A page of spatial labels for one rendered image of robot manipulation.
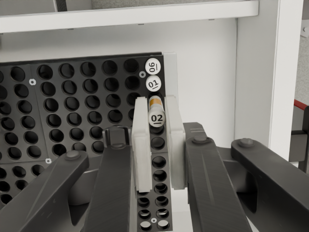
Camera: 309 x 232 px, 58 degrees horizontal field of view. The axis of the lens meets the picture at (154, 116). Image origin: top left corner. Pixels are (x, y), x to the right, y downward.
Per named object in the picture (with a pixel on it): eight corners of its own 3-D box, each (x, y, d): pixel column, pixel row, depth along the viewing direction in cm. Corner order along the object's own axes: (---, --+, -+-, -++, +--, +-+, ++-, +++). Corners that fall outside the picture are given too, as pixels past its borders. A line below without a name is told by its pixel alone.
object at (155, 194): (163, 54, 24) (163, 55, 23) (172, 226, 29) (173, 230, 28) (141, 56, 24) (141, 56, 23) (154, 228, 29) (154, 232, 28)
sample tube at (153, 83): (161, 77, 27) (163, 88, 23) (149, 83, 27) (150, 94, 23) (155, 66, 27) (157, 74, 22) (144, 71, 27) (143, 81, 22)
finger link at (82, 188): (135, 201, 11) (61, 207, 11) (137, 149, 16) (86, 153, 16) (131, 169, 11) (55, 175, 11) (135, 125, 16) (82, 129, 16)
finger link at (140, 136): (152, 192, 13) (136, 194, 13) (149, 136, 20) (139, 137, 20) (147, 134, 12) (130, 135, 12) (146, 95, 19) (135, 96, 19)
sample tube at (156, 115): (163, 107, 23) (166, 127, 19) (148, 109, 23) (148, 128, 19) (162, 93, 23) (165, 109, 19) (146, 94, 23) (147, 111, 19)
